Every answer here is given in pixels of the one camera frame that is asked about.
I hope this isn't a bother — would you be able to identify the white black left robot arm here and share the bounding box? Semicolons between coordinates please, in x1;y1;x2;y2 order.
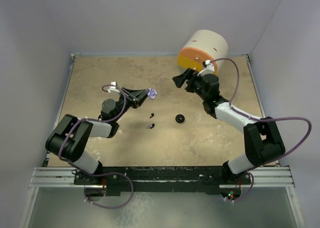
45;85;157;184

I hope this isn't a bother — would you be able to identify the aluminium table frame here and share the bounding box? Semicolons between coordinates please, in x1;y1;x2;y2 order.
25;56;296;228

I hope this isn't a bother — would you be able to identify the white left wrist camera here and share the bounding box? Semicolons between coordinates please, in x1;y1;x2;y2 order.
107;81;121;93

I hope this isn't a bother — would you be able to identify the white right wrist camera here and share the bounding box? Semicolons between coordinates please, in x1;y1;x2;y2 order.
197;60;216;77

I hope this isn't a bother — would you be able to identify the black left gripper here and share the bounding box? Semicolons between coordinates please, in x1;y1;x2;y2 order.
112;87;149;122

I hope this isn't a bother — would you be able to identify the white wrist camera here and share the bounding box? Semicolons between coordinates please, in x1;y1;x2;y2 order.
197;60;216;77
107;81;121;93

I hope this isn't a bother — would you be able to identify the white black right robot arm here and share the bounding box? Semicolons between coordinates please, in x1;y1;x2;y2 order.
172;68;286;184

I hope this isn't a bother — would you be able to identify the cylindrical three-drawer storage box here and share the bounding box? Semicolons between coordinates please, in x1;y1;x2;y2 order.
177;29;229;72

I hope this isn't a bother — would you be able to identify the purple round earbud charging case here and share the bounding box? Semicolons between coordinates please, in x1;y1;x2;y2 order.
148;88;158;100

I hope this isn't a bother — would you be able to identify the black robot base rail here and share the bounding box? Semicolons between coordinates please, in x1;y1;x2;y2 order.
72;166;252;196

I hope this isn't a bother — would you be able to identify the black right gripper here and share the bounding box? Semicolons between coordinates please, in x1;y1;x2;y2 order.
172;68;208;101

